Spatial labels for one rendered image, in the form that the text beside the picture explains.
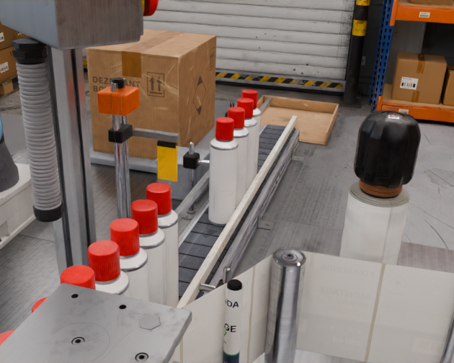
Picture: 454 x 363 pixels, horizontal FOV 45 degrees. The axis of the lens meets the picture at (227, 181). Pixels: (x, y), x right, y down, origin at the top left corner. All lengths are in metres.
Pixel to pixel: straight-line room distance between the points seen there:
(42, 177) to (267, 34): 4.59
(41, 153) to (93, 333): 0.29
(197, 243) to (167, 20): 4.47
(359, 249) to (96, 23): 0.47
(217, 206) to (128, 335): 0.66
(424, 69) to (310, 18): 1.16
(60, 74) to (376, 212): 0.45
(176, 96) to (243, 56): 3.92
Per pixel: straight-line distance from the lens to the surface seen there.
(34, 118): 0.63
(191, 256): 0.96
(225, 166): 0.99
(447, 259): 1.05
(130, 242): 0.64
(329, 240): 1.04
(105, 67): 1.39
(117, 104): 0.75
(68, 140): 0.76
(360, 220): 0.80
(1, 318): 0.96
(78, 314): 0.42
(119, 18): 0.59
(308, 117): 1.84
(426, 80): 4.56
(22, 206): 1.17
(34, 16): 0.61
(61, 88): 0.74
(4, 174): 1.14
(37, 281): 1.02
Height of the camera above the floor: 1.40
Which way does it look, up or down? 25 degrees down
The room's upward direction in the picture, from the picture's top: 2 degrees clockwise
